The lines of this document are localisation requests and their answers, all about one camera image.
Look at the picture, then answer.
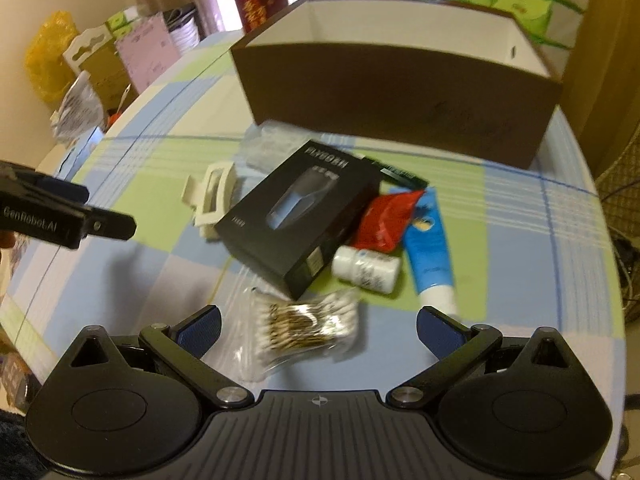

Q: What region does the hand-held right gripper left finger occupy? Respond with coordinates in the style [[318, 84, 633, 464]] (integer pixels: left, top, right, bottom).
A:
[[66, 305, 254, 411]]

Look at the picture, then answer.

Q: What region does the wicker basket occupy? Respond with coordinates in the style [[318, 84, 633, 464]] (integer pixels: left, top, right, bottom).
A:
[[594, 125, 640, 223]]

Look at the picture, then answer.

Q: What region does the bag of cotton swabs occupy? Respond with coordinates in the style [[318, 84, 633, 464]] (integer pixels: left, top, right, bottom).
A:
[[234, 285, 367, 386]]

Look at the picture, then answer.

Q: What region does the brown cardboard box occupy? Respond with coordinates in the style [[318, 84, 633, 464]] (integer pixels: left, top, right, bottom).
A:
[[229, 0, 566, 172]]

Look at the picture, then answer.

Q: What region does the white pill bottle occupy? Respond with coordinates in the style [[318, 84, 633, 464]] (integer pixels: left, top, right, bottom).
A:
[[331, 245, 402, 294]]

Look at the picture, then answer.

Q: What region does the blue and white tube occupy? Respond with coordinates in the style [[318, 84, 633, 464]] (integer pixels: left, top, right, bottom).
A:
[[399, 187, 459, 317]]

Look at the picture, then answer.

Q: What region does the red gift box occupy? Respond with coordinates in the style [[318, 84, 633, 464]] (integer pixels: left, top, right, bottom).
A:
[[243, 0, 294, 36]]

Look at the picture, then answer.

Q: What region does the thin black packet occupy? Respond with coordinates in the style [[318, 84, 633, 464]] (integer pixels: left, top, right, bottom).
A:
[[360, 155, 429, 189]]

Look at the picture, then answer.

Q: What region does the red sachet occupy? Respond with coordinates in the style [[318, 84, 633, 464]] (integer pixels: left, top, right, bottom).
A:
[[354, 190, 427, 254]]

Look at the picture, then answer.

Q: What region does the black product box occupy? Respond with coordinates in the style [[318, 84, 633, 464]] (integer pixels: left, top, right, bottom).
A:
[[215, 139, 382, 299]]

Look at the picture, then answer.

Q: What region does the dark bag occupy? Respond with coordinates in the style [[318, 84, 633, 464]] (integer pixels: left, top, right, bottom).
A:
[[159, 4, 202, 55]]

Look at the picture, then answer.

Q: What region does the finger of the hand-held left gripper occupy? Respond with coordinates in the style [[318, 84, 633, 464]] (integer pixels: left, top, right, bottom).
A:
[[0, 160, 91, 207], [82, 207, 137, 241]]

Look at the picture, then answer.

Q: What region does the checked cloth desktop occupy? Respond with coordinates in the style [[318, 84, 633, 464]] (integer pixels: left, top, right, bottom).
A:
[[0, 30, 629, 480]]

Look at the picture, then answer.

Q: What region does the small green tissue box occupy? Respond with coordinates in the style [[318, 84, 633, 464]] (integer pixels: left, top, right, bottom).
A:
[[104, 6, 151, 41]]

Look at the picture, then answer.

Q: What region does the yellow plastic bag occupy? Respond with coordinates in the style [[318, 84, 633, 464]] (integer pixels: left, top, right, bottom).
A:
[[25, 12, 81, 107]]

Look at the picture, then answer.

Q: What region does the crumpled clear plastic wrap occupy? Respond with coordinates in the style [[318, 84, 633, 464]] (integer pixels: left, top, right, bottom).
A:
[[49, 72, 109, 147]]

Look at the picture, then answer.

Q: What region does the tan curtain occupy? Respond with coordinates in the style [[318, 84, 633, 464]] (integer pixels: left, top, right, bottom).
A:
[[562, 0, 640, 178]]

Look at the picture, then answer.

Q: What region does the clear plastic bag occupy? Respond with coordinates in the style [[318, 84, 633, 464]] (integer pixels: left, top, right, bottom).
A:
[[241, 120, 302, 177]]

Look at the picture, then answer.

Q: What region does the white hair clip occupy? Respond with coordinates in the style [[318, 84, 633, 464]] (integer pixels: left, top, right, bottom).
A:
[[186, 160, 242, 242]]

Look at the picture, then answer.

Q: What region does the pink box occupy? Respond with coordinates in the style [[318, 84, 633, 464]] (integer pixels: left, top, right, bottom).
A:
[[114, 15, 182, 97]]

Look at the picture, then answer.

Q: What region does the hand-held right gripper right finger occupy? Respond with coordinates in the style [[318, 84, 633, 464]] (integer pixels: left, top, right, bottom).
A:
[[386, 305, 574, 410]]

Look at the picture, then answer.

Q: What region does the tan box with white hanger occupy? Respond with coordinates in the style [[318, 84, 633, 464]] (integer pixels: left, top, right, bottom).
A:
[[61, 30, 132, 112]]

